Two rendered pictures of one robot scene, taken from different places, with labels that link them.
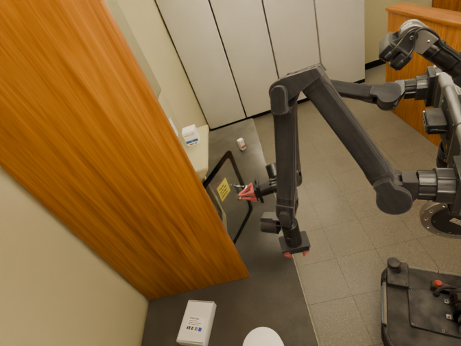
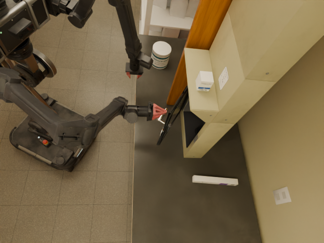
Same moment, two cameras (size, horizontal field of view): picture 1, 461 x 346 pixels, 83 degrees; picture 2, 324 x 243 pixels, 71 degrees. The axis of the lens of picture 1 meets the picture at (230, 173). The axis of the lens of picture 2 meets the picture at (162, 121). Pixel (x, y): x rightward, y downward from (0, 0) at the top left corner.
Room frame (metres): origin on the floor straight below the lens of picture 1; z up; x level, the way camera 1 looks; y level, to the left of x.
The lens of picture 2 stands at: (1.42, -0.30, 2.22)
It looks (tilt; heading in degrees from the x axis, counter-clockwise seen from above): 61 degrees down; 151
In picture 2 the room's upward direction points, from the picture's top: 19 degrees clockwise
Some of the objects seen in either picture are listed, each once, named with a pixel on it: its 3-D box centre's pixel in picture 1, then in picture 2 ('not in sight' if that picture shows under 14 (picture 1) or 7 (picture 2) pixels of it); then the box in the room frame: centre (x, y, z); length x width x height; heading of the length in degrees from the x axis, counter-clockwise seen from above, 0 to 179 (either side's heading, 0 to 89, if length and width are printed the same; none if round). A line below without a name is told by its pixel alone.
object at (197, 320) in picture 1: (197, 322); not in sight; (0.55, 0.36, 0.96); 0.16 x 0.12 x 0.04; 154
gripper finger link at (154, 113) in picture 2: (249, 193); (157, 112); (0.88, -0.04, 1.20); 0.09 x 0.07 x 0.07; 80
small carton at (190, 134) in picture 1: (191, 135); (204, 81); (0.94, 0.08, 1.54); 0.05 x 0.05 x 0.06; 80
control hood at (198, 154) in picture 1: (198, 157); (196, 84); (0.90, 0.09, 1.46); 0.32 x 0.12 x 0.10; 170
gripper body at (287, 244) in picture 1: (293, 237); (134, 65); (0.56, -0.11, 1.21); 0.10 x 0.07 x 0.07; 79
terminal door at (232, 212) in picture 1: (228, 204); (176, 110); (0.88, 0.06, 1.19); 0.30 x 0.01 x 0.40; 138
